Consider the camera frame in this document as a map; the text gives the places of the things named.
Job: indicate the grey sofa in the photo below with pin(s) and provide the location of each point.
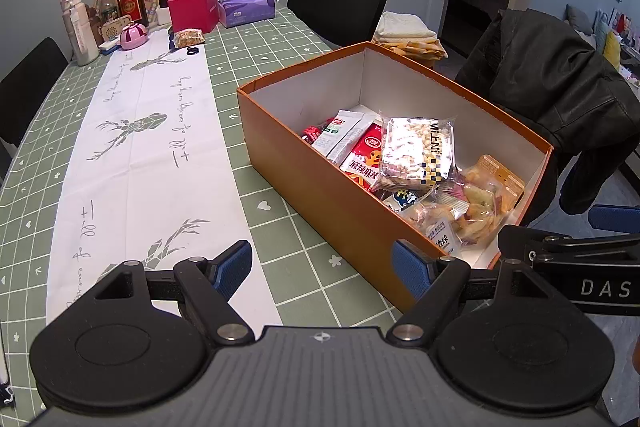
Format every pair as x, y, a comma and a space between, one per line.
582, 22

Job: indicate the pink square box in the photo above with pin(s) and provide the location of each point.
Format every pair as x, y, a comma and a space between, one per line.
192, 12

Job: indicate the red snack packet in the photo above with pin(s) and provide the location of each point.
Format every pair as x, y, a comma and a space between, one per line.
367, 162

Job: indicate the clear plastic water bottle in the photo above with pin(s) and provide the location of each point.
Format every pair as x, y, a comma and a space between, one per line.
106, 4

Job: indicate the black chair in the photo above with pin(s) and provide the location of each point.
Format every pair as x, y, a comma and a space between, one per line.
30, 82
335, 7

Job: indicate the clear packet dark label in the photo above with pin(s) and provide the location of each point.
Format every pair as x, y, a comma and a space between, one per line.
405, 199

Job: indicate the plain white sachet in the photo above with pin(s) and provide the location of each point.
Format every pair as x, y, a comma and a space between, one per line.
357, 139

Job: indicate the green checked tablecloth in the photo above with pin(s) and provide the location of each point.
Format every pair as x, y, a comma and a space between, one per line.
280, 67

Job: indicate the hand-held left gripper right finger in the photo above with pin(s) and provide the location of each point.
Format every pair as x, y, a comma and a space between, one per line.
412, 269

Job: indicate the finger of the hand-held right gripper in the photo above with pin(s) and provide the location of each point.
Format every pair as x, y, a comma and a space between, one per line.
575, 246
615, 218

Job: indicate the white bottle clear cap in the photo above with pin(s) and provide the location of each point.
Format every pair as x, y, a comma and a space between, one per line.
70, 2

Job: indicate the black leather jacket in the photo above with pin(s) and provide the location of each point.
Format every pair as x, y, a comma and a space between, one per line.
550, 72

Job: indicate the white sachet green label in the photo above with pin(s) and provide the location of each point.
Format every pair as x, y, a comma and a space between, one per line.
336, 132

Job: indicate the blue bag clip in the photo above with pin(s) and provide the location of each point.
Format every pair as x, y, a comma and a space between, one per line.
171, 38

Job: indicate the grey white ball snack packet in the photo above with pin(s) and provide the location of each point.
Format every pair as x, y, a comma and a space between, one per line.
444, 241

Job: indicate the white label bottle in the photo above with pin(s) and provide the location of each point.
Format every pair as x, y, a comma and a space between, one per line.
85, 37

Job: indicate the pink round container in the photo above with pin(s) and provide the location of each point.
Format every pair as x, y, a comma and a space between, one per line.
134, 37

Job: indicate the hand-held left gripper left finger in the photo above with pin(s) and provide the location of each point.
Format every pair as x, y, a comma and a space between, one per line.
232, 269

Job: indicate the yellow cushion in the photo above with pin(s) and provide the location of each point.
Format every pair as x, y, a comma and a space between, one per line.
611, 49

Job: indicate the black jar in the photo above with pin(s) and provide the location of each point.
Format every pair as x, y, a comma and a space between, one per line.
166, 0

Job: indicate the white folded towel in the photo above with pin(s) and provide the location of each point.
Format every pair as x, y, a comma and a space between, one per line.
405, 27

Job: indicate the clear bag of nuts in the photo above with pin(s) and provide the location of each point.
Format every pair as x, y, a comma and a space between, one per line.
190, 38

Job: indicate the cream small radio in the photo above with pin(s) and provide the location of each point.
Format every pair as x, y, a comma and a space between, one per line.
115, 29

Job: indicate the colourful veggie chips bag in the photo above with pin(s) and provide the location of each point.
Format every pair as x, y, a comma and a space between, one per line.
480, 202

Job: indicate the orange cardboard box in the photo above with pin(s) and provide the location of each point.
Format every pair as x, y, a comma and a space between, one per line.
325, 207

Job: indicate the blue white small box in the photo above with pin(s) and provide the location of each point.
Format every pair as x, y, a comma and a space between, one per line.
109, 48

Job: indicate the purple tissue pack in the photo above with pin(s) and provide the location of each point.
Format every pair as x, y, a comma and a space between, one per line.
247, 9

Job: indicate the checkered popcorn packet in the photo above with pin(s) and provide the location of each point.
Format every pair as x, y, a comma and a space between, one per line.
410, 152

